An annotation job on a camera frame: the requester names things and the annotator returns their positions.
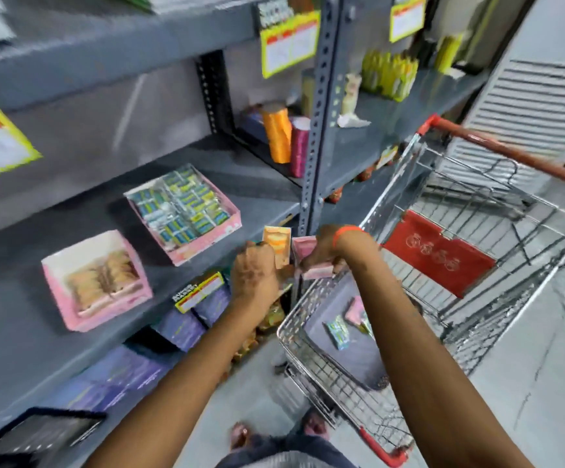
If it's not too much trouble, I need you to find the person's left hand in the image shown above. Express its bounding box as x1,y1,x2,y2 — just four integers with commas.
231,241,295,311

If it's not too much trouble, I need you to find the person's right hand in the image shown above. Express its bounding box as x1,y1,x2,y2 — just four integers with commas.
299,226,350,279

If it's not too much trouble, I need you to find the pink snack packet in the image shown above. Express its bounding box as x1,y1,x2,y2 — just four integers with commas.
291,236,336,281

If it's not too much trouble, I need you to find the orange snack packet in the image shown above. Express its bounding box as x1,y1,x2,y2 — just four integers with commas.
262,226,292,269

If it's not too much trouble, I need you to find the person's left forearm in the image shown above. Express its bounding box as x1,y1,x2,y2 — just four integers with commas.
83,285,284,468

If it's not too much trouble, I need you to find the person's right forearm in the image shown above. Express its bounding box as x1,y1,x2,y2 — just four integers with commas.
337,230,534,468

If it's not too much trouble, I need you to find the orange wristband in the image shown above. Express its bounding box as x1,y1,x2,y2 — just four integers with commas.
331,225,365,250

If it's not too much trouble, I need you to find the pile of brown snack bags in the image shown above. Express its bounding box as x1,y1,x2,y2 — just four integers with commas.
232,301,287,364

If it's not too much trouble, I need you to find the pink small packet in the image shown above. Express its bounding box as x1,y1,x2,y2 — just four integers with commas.
344,295,366,328

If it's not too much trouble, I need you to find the purple box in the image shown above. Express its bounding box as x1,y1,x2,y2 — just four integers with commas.
192,286,232,328
43,345,172,411
155,308,208,352

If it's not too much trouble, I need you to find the teal striped packet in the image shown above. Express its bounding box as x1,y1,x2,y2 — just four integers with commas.
325,315,352,351

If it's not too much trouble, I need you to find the pink display box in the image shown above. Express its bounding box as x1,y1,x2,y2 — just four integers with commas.
41,230,154,333
123,163,242,267

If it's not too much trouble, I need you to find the pink thread spool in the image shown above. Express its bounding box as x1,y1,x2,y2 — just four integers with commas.
289,116,312,179

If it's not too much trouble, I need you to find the pile of teal packets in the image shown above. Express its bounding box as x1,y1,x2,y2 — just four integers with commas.
130,166,230,247

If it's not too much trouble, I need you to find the red cart seat flap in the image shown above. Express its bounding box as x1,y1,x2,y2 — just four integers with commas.
383,210,498,299

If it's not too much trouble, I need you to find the orange thread spool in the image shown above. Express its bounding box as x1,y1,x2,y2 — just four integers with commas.
261,102,293,164

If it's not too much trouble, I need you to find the metal shopping cart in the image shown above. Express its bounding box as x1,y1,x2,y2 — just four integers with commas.
276,114,565,468

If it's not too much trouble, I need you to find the person's right foot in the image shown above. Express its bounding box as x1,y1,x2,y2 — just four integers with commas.
301,409,330,442

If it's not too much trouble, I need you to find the person's foot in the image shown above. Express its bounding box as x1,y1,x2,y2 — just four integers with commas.
230,422,252,452
301,409,330,442

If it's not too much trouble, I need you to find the person's left foot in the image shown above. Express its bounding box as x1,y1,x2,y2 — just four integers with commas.
230,422,252,452

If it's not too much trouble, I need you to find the pile of tan packets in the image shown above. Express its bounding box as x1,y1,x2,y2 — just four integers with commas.
65,250,143,312

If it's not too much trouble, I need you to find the person's grey clothing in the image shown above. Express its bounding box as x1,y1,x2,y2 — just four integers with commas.
215,433,357,468

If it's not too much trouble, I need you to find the row of yellow-green packets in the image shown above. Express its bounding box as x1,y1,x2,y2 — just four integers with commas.
360,49,420,103

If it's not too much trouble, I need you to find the grey metal shelving unit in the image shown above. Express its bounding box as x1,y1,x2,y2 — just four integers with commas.
0,0,491,468

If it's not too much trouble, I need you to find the yellow-green bottle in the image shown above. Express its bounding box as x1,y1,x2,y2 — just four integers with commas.
433,33,464,75

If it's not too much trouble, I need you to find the white louvered panel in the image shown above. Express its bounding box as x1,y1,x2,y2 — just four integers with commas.
440,59,565,191

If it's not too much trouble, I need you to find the red cart handle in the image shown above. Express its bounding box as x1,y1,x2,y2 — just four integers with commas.
418,114,565,193

